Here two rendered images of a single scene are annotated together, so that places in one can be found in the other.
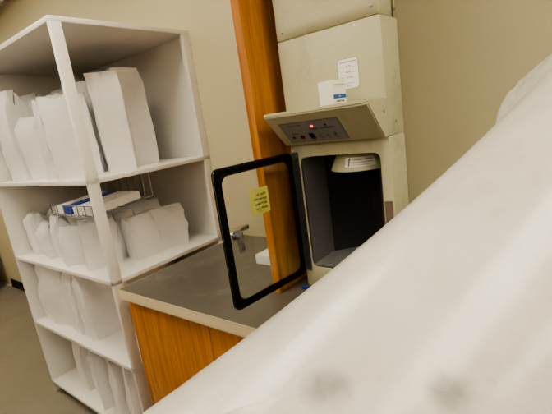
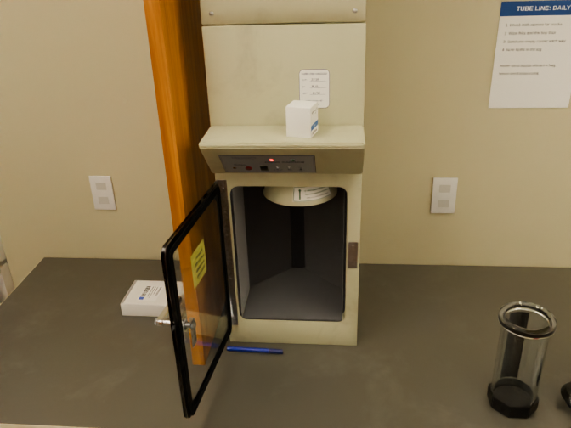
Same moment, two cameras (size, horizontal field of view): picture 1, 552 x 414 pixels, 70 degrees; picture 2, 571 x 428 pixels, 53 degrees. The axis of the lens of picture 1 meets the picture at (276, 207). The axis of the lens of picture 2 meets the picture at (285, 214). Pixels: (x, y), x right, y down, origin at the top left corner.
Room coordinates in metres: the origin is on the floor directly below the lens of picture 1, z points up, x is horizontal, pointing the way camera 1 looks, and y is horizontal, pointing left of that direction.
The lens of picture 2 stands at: (0.18, 0.44, 1.87)
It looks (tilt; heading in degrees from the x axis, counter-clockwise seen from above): 26 degrees down; 327
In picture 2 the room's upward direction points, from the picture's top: 2 degrees counter-clockwise
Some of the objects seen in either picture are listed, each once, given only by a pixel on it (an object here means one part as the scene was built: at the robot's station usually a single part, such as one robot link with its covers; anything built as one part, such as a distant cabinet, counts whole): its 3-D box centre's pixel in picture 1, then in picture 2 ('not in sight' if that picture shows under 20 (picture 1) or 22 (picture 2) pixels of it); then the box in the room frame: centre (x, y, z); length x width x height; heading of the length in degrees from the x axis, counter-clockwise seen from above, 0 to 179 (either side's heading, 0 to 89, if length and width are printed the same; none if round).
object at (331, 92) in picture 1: (332, 93); (302, 119); (1.07, -0.19, 1.54); 0.05 x 0.05 x 0.06; 37
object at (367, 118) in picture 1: (323, 125); (284, 157); (1.10, -0.16, 1.46); 0.32 x 0.11 x 0.10; 51
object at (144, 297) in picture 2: not in sight; (155, 298); (1.51, 0.01, 0.96); 0.16 x 0.12 x 0.04; 50
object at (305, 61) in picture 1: (357, 163); (292, 183); (1.24, -0.27, 1.33); 0.32 x 0.25 x 0.77; 51
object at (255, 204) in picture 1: (264, 227); (202, 296); (1.12, 0.04, 1.19); 0.30 x 0.01 x 0.40; 134
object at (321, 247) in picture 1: (361, 204); (293, 232); (1.24, -0.27, 1.19); 0.26 x 0.24 x 0.35; 51
